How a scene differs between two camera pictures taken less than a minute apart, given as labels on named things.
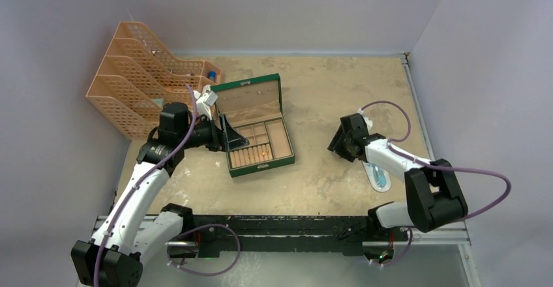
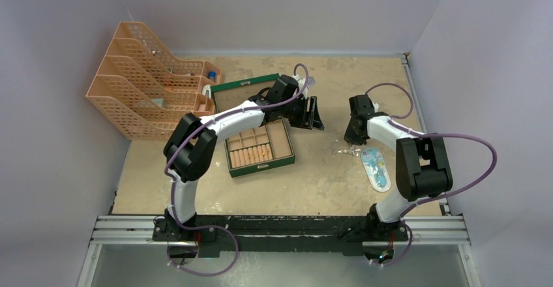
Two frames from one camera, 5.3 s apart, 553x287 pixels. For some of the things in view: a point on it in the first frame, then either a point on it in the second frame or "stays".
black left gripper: x=233 y=139 to x=309 y=119
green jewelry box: x=254 y=107 stays
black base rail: x=216 y=233 stays
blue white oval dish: x=379 y=178 stays
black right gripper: x=336 y=145 to x=349 y=137
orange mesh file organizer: x=138 y=77 stays
